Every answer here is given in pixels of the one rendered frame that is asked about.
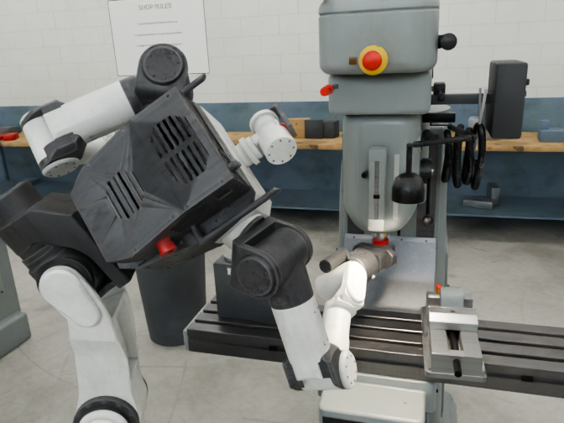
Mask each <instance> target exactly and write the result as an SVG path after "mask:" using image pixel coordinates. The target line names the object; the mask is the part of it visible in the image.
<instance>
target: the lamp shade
mask: <svg viewBox="0 0 564 423"><path fill-rule="evenodd" d="M424 200H425V186H424V183H423V180H422V178H421V177H420V176H419V175H417V174H416V173H413V172H412V173H406V172H405V173H402V174H400V175H398V176H396V177H395V179H394V184H393V186H392V201H394V202H396V203H400V204H418V203H422V202H423V201H424Z"/></svg>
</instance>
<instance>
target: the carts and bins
mask: <svg viewBox="0 0 564 423"><path fill-rule="evenodd" d="M135 272H136V276H137V280H138V287H139V291H140V294H141V299H142V302H143V307H144V314H145V317H146V321H147V325H148V329H149V336H150V339H151V340H152V341H153V342H154V343H156V344H159V345H161V346H166V347H176V346H182V345H185V342H184V335H183V331H184V329H185V328H186V327H187V326H188V325H189V323H190V322H191V321H192V320H193V319H194V317H195V316H196V315H197V314H198V313H199V311H200V310H201V309H202V308H203V307H204V305H205V304H206V266H205V253H203V254H201V255H198V256H196V257H195V258H191V259H189V260H187V261H185V262H183V263H181V264H177V265H176V266H174V267H171V268H169V269H136V270H135Z"/></svg>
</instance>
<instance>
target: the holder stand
mask: <svg viewBox="0 0 564 423"><path fill-rule="evenodd" d="M231 263H232V250H231V249H228V250H227V251H226V252H225V253H224V254H223V255H222V256H221V257H220V258H219V259H218V260H217V261H216V262H214V263H213V268H214V277H215V286H216V296H217V313H218V316H221V317H228V318H234V319H240V320H247V321H259V322H265V323H272V324H276V321H275V319H274V314H273V312H272V309H271V306H270V303H269V299H264V300H260V299H256V298H253V297H252V296H250V295H246V294H244V293H242V292H240V291H237V290H235V289H233V288H232V287H231V285H230V278H231Z"/></svg>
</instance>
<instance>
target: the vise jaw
mask: <svg viewBox="0 0 564 423"><path fill-rule="evenodd" d="M428 321H429V328H431V329H442V330H453V331H465V332H477V331H478V314H477V312H476V309H473V308H461V307H447V306H434V305H429V311H428Z"/></svg>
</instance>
